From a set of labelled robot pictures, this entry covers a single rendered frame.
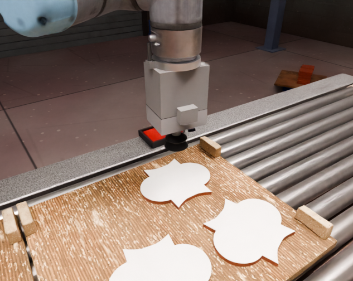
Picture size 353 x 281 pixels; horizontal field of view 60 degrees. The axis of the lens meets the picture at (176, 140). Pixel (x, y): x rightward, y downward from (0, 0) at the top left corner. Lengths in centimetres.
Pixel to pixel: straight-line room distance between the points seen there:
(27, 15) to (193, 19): 20
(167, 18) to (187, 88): 11
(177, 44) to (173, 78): 5
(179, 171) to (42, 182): 29
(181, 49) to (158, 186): 27
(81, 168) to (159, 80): 34
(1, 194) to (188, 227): 38
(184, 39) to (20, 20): 20
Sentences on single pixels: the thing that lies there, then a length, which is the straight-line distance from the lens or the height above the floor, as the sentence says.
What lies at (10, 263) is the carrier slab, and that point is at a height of 94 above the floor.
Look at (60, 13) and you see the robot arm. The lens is 36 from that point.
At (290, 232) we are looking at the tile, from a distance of 53.
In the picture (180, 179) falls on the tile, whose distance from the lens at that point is 60.
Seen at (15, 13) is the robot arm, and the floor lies 127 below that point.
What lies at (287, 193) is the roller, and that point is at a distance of 64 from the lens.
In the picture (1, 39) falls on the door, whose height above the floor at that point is 25.
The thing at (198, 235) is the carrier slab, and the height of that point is 94.
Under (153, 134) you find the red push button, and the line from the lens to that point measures 77.
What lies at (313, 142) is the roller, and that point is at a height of 92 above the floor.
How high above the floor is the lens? 132
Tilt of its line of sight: 32 degrees down
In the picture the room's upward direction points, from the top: straight up
